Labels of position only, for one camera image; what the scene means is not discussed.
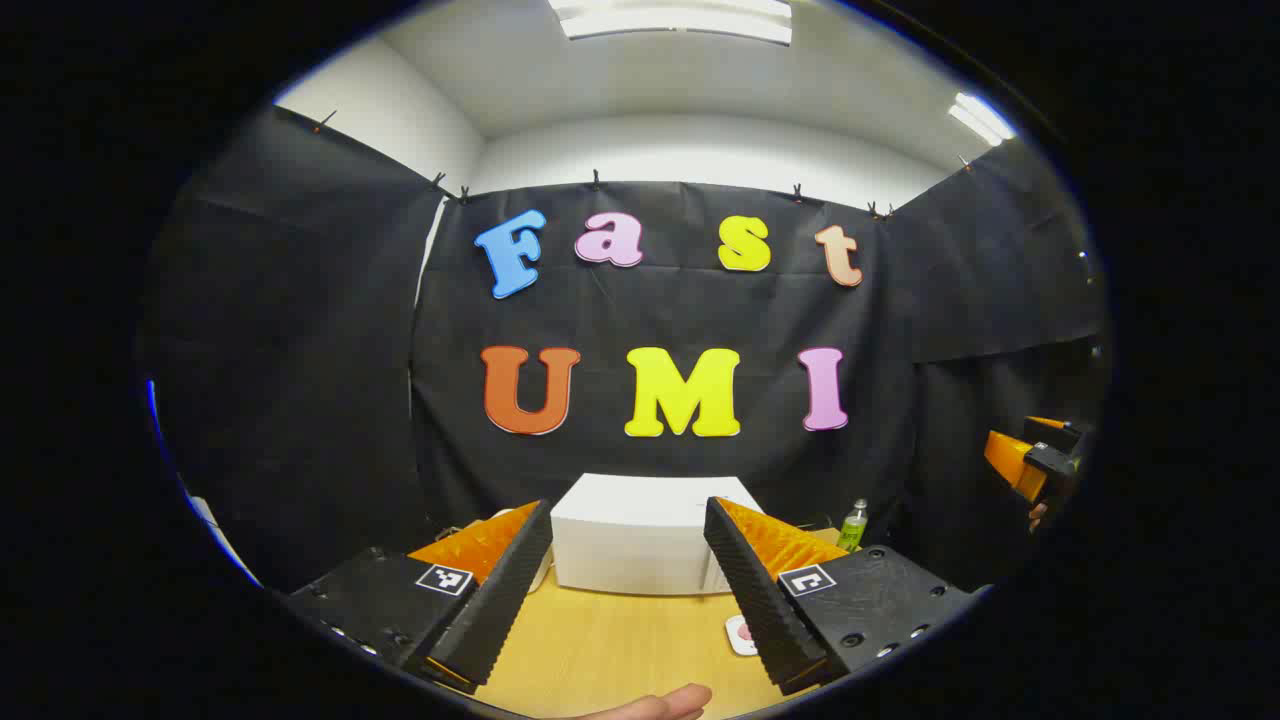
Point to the black backdrop cloth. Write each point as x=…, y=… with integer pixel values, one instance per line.
x=300, y=350

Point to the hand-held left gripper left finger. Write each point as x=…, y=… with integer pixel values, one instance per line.
x=500, y=610

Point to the ceiling light panel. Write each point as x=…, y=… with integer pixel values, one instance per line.
x=680, y=20
x=982, y=118

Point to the white microwave oven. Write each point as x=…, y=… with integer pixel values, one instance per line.
x=630, y=540

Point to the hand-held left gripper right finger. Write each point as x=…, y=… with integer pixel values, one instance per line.
x=760, y=610

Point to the white square plate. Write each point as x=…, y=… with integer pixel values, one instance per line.
x=733, y=645

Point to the green drink bottle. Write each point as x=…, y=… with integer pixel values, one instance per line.
x=853, y=528

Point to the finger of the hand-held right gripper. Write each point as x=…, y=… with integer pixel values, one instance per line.
x=1048, y=424
x=1012, y=462

